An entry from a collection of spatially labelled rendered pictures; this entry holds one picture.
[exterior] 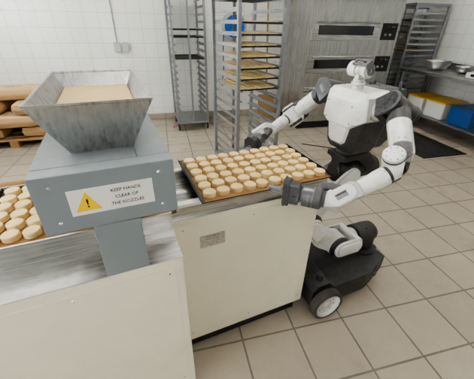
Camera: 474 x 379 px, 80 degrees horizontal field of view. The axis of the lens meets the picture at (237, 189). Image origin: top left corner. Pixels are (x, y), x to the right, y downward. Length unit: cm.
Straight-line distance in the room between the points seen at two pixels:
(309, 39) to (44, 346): 440
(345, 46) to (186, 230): 423
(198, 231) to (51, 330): 55
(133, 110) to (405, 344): 177
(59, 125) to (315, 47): 420
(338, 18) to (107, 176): 440
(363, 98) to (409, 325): 132
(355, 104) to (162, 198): 95
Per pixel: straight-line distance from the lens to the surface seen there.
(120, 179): 77
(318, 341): 181
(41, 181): 78
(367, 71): 145
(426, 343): 204
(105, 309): 105
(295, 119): 179
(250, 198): 117
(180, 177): 135
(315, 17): 468
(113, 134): 84
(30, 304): 101
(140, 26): 519
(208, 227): 116
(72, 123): 82
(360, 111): 140
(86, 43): 529
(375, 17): 517
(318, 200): 110
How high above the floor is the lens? 148
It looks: 30 degrees down
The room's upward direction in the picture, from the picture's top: 1 degrees clockwise
